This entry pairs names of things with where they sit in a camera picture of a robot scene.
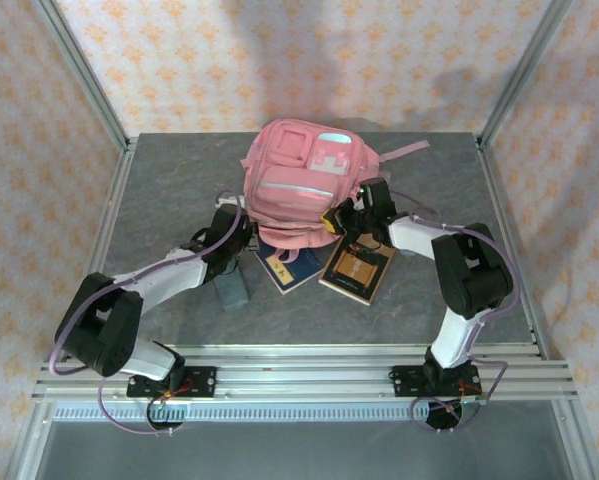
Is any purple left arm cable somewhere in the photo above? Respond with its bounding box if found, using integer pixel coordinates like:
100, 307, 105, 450
50, 191, 245, 437

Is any aluminium frame leg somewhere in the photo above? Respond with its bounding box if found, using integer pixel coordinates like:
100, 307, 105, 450
551, 399, 599, 480
3, 399, 55, 480

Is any grey rectangular block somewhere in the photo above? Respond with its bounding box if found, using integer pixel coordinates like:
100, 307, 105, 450
212, 267, 252, 312

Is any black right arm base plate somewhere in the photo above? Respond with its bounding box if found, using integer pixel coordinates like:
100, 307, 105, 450
389, 364, 482, 399

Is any slotted grey cable duct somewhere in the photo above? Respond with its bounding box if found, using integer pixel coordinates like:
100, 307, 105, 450
53, 403, 430, 422

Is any dark blue book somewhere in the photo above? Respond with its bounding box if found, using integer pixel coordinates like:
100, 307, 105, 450
252, 243, 330, 297

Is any pink student backpack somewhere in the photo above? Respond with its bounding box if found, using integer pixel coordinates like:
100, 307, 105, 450
241, 118, 431, 265

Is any brown hardcover notebook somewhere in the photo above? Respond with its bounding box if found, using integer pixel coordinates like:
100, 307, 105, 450
317, 234, 398, 307

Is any aluminium table side rail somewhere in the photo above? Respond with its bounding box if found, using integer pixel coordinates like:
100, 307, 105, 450
61, 135, 141, 362
473, 135, 550, 362

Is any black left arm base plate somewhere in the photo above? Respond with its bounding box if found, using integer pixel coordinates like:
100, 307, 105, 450
127, 366, 218, 400

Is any aluminium frame post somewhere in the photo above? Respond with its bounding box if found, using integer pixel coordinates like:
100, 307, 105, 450
478, 0, 575, 149
31, 0, 130, 151

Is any black round base housing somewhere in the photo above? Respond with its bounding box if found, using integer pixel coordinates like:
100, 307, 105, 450
146, 397, 188, 436
425, 397, 473, 434

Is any aluminium mounting rail beam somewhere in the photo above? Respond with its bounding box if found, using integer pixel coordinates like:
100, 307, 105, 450
32, 344, 578, 401

